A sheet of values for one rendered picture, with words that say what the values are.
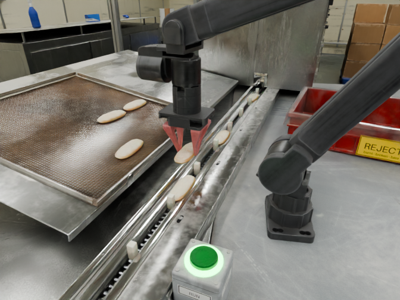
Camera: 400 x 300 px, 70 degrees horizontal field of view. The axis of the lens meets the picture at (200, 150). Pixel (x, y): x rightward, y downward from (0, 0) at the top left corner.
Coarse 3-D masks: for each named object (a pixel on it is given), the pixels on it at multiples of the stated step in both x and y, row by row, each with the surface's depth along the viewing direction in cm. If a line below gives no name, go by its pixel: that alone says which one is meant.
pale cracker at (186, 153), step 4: (188, 144) 65; (184, 148) 64; (188, 148) 63; (192, 148) 63; (180, 152) 62; (184, 152) 62; (188, 152) 62; (192, 152) 62; (176, 156) 61; (180, 156) 61; (184, 156) 61; (188, 156) 61; (192, 156) 62; (176, 160) 60; (180, 160) 60; (184, 160) 60; (188, 160) 60
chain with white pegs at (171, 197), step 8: (256, 88) 127; (248, 104) 117; (240, 112) 105; (216, 144) 81; (200, 168) 71; (168, 200) 58; (168, 208) 60; (160, 216) 57; (152, 232) 54; (144, 240) 52; (128, 248) 47; (136, 248) 48; (128, 256) 48; (120, 272) 46; (112, 280) 45; (104, 288) 43
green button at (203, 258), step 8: (200, 248) 42; (208, 248) 42; (192, 256) 40; (200, 256) 40; (208, 256) 40; (216, 256) 40; (192, 264) 39; (200, 264) 39; (208, 264) 39; (216, 264) 40
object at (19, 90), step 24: (0, 96) 81; (24, 96) 85; (72, 96) 90; (96, 96) 93; (144, 96) 98; (0, 120) 72; (24, 120) 74; (72, 120) 78; (120, 120) 82; (48, 144) 67; (96, 144) 70; (120, 144) 72; (144, 144) 73; (24, 168) 58; (120, 168) 63; (72, 192) 53
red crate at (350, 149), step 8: (304, 112) 113; (296, 128) 87; (344, 136) 83; (352, 136) 81; (336, 144) 84; (344, 144) 83; (352, 144) 82; (344, 152) 84; (352, 152) 83; (384, 160) 80
